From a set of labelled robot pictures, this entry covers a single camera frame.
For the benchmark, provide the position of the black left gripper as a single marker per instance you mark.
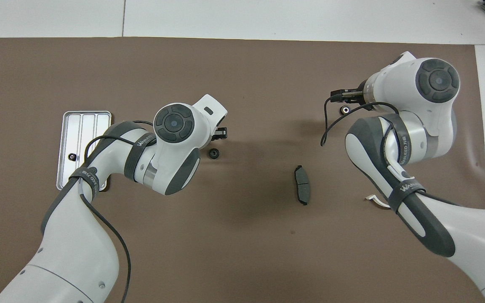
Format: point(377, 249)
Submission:
point(211, 140)

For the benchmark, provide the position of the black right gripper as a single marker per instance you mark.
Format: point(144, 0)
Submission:
point(358, 96)

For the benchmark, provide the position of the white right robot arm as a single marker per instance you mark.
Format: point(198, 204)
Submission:
point(436, 126)

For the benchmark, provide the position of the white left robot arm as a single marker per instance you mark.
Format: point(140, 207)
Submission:
point(74, 244)

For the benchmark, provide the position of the silver metal tray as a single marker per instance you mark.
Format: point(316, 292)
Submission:
point(78, 134)

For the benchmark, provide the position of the brown table mat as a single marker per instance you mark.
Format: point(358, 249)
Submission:
point(259, 63)

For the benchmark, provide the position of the long dark brake pad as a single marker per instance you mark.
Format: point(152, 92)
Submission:
point(302, 187)

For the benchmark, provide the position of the white curved plastic bracket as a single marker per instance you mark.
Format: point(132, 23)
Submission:
point(375, 198)

